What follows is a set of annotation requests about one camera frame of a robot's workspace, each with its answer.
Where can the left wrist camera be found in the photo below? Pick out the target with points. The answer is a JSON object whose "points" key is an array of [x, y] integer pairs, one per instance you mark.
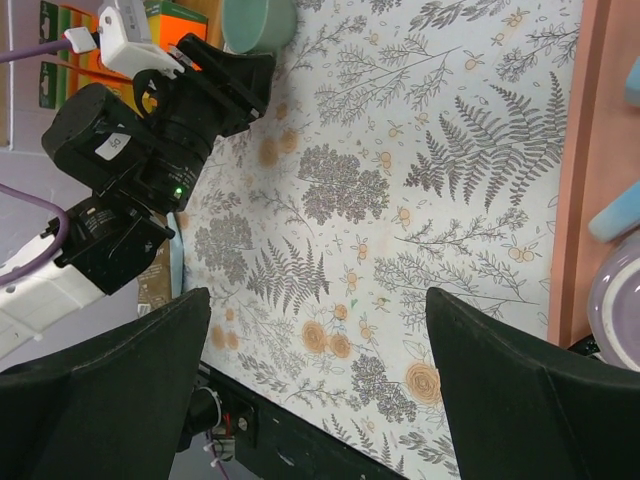
{"points": [[124, 39]]}

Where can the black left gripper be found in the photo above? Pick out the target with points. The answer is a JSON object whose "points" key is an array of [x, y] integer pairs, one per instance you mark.
{"points": [[219, 94]]}

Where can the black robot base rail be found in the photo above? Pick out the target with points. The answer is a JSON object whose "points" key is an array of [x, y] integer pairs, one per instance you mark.
{"points": [[239, 434]]}

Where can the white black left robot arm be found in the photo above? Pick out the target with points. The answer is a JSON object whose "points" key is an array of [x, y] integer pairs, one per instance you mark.
{"points": [[141, 162]]}

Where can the green ceramic mug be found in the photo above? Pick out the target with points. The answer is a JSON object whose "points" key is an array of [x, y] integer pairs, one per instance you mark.
{"points": [[258, 26]]}

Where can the blue white gradient mug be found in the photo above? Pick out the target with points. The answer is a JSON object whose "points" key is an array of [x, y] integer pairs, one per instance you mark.
{"points": [[619, 217]]}

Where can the orange sponge box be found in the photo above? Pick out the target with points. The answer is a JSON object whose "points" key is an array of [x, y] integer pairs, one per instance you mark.
{"points": [[169, 22]]}

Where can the orange yellow sponge pack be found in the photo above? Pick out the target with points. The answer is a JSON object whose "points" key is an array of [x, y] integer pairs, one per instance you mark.
{"points": [[68, 72]]}

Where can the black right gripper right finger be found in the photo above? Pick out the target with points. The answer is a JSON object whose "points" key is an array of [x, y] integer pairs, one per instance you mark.
{"points": [[519, 407]]}

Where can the purple ceramic mug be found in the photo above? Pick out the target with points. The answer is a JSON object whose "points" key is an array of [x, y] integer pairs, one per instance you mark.
{"points": [[613, 306]]}

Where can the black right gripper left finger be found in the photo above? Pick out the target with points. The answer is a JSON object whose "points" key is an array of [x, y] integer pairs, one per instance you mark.
{"points": [[111, 407]]}

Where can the terracotta pink tray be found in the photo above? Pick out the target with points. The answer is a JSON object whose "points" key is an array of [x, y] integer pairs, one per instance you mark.
{"points": [[600, 161]]}

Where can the light blue mug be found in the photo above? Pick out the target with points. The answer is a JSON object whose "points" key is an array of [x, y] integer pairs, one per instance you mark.
{"points": [[632, 85]]}

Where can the brown snack bag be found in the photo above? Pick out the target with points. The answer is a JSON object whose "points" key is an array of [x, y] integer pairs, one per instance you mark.
{"points": [[162, 281]]}

